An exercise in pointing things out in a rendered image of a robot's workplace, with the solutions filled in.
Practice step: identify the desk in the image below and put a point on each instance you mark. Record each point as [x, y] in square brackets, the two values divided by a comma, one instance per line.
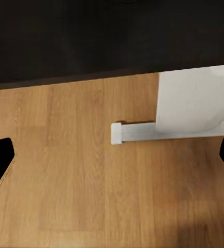
[46, 42]

